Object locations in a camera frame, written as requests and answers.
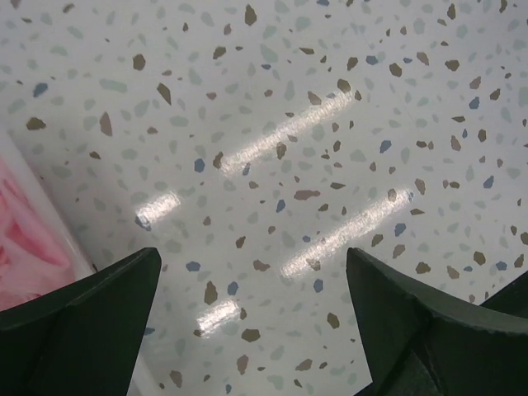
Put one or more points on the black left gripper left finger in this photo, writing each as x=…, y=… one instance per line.
x=84, y=338

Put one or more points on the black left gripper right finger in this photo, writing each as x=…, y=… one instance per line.
x=419, y=340

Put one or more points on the pink t shirt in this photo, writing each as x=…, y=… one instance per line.
x=33, y=260

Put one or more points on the white plastic basket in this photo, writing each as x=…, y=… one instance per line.
x=43, y=205

